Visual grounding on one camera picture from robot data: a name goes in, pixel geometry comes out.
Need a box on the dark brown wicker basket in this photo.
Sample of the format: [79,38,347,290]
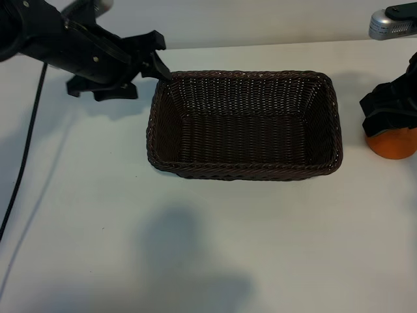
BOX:
[145,69,345,181]

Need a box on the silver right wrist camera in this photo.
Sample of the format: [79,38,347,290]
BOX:
[368,3,417,40]

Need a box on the black braided cable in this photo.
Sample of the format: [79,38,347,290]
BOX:
[0,63,48,242]

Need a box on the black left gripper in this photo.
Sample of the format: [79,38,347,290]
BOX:
[19,0,172,102]

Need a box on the orange fruit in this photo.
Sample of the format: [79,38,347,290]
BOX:
[365,128,417,160]

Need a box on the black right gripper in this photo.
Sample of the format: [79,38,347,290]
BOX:
[360,50,417,137]

